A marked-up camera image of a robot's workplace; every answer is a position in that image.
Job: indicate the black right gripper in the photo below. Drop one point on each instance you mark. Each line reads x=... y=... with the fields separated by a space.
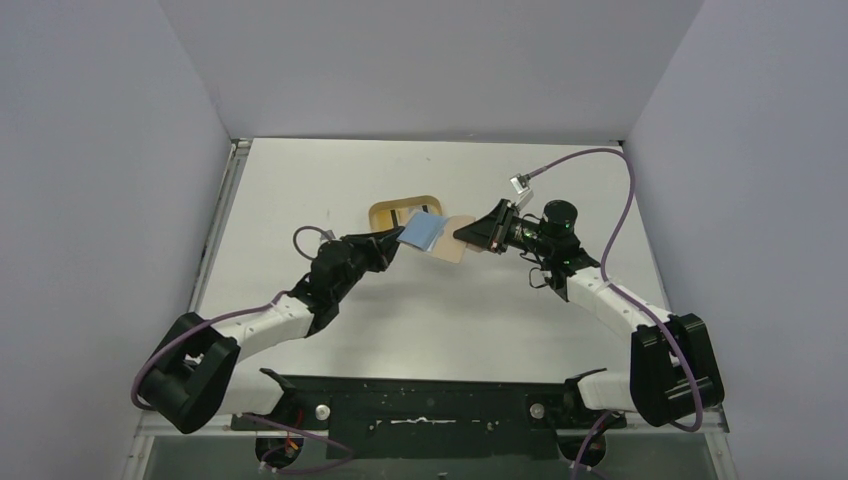
x=500 y=225

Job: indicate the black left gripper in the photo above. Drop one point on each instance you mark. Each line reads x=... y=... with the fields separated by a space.
x=374 y=246

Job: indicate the light blue card sleeves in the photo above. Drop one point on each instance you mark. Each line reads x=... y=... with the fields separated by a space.
x=423 y=230

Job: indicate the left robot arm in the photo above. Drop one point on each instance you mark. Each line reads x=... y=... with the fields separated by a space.
x=191 y=376

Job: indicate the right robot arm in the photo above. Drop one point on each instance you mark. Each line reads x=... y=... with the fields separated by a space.
x=672 y=372

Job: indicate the yellow card with black stripe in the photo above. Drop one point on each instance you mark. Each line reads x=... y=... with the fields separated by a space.
x=389 y=218

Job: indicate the beige oval plastic tray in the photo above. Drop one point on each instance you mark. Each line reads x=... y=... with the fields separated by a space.
x=407 y=206

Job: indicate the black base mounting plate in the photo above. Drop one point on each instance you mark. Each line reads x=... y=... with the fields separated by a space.
x=429 y=419

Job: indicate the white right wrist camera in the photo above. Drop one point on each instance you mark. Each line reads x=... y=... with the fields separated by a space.
x=524 y=192

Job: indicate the aluminium frame rail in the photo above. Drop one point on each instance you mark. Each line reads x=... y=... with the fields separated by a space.
x=623 y=446

